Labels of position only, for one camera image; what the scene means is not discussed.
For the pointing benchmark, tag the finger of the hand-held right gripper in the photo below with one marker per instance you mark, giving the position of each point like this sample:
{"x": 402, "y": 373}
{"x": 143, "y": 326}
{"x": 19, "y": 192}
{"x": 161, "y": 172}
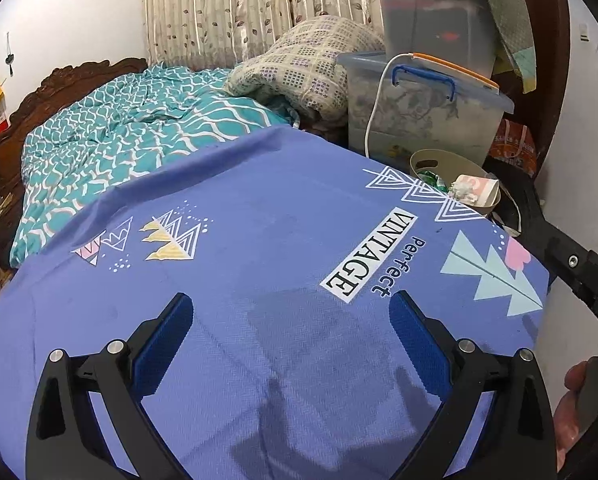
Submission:
{"x": 534, "y": 210}

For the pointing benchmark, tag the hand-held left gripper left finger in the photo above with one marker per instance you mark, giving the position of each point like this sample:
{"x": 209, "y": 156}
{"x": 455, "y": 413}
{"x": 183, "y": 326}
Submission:
{"x": 164, "y": 350}

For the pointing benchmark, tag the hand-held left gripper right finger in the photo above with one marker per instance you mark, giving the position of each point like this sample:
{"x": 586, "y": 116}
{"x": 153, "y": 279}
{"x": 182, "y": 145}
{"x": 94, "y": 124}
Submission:
{"x": 421, "y": 345}

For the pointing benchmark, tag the white tissue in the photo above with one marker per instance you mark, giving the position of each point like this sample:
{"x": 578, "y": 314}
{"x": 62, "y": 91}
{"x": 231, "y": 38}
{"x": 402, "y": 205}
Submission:
{"x": 461, "y": 191}

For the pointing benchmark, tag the green snack bag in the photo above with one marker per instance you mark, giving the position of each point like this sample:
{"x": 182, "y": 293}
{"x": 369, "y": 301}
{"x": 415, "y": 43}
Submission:
{"x": 431, "y": 180}

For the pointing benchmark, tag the beige plastic bin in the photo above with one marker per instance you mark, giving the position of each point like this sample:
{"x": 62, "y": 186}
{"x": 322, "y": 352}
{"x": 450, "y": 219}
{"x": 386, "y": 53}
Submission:
{"x": 429, "y": 157}

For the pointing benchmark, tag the person's right hand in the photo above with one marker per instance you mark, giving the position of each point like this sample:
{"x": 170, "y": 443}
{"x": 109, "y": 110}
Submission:
{"x": 569, "y": 415}

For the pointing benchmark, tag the red printed bag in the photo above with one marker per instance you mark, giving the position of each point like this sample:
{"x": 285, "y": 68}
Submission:
{"x": 516, "y": 145}

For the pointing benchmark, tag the clear storage box orange lid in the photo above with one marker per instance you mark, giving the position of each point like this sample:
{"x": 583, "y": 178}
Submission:
{"x": 429, "y": 115}

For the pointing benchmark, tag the blue printed blanket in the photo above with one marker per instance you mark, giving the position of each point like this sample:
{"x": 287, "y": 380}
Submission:
{"x": 254, "y": 240}

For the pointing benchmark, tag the brown wooden door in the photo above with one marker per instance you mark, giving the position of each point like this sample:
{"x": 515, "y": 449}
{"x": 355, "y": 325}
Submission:
{"x": 549, "y": 60}

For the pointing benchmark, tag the green patterned cloth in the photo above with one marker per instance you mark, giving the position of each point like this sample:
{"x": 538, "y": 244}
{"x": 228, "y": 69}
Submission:
{"x": 509, "y": 20}

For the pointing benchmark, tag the clear storage box teal lid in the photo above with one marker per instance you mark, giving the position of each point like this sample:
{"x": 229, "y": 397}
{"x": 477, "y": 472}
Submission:
{"x": 429, "y": 15}

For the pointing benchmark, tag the teal patterned bedsheet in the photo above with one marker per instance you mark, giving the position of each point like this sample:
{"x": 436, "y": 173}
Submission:
{"x": 129, "y": 125}

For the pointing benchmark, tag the folded checked quilt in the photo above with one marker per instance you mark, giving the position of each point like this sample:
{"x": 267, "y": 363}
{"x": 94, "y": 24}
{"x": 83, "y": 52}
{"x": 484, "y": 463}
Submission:
{"x": 304, "y": 65}

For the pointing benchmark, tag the carved wooden headboard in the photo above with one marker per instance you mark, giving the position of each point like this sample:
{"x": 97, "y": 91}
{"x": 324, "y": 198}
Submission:
{"x": 44, "y": 92}

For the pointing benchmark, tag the beige leaf-pattern curtain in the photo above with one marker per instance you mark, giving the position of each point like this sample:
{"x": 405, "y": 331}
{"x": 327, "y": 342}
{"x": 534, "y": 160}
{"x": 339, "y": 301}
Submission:
{"x": 219, "y": 10}

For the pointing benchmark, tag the white wall switch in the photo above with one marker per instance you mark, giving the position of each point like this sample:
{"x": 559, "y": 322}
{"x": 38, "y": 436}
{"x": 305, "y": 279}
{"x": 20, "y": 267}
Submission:
{"x": 584, "y": 31}

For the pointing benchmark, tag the keys on wall hook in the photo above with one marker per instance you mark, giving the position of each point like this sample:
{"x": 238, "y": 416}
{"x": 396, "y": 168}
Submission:
{"x": 10, "y": 57}

